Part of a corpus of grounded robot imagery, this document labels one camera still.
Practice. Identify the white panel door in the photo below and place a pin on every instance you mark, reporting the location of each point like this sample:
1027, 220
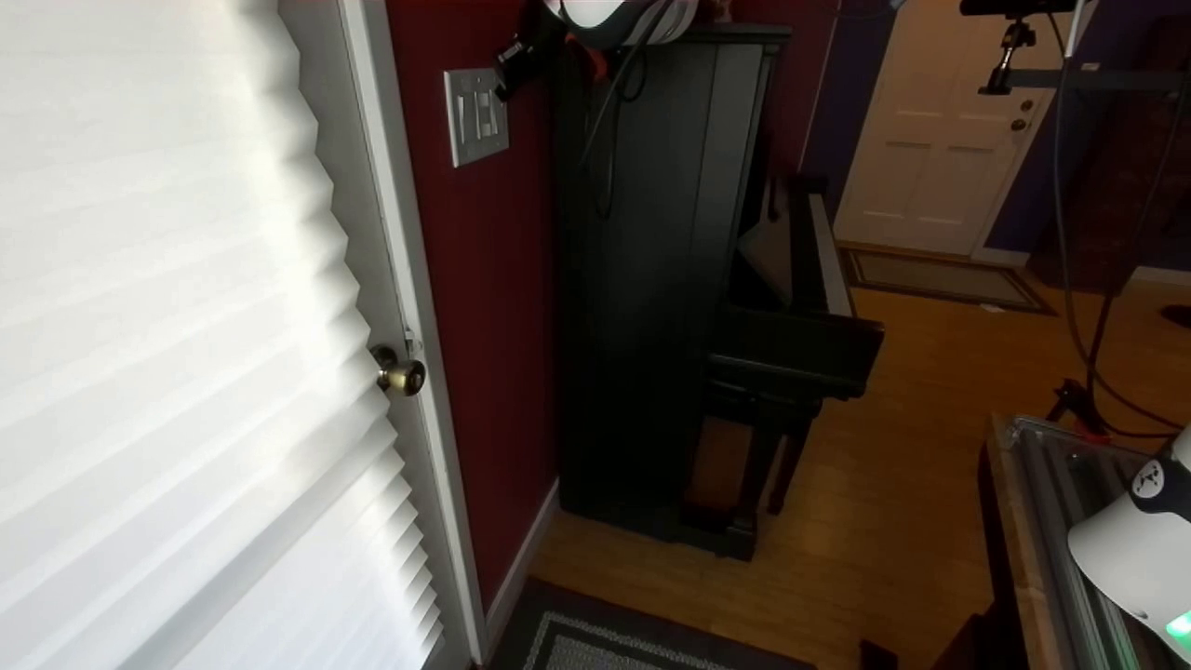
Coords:
940, 155

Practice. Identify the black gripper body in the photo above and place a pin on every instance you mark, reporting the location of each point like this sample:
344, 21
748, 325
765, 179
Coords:
549, 27

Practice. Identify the white door with blinds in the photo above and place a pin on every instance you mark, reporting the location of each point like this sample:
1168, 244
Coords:
201, 241

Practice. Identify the grey bordered door mat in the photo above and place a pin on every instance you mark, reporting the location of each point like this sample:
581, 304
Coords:
565, 632

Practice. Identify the black upright piano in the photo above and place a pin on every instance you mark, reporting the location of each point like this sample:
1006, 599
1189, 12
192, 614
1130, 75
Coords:
702, 314

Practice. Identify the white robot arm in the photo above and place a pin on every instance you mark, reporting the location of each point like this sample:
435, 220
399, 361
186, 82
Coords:
914, 510

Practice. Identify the silver light switch plate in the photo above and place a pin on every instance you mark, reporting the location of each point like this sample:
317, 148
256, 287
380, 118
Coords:
473, 114

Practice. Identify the brass door knob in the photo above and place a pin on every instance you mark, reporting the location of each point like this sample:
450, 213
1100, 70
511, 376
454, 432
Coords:
399, 374

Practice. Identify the black camera tripod stand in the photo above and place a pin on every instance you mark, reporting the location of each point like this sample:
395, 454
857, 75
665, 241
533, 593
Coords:
1117, 75

